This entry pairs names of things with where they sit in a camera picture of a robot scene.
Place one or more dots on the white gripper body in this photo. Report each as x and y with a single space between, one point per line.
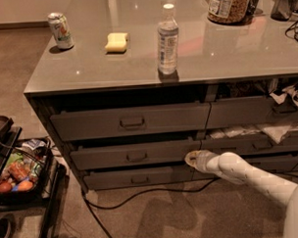
206 162

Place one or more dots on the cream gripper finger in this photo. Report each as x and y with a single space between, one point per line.
196 160

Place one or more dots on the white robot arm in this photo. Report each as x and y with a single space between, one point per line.
284 192

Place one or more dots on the crumpled packaging in drawer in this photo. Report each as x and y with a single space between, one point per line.
276 131

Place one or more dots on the clear plastic water bottle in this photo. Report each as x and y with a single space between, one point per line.
167 41

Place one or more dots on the yellow sponge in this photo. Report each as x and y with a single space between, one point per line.
116 42

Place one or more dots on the large jar of nuts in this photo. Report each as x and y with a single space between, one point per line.
227 11

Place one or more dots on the black basket of snacks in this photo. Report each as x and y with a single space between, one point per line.
24 170

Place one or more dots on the dark glass container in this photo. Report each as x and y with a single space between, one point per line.
283 10

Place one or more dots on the white soda can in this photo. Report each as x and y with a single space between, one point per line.
60 30

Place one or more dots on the dark shoe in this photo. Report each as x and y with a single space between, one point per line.
3 231

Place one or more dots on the black cart frame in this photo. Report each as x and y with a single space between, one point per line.
33 219

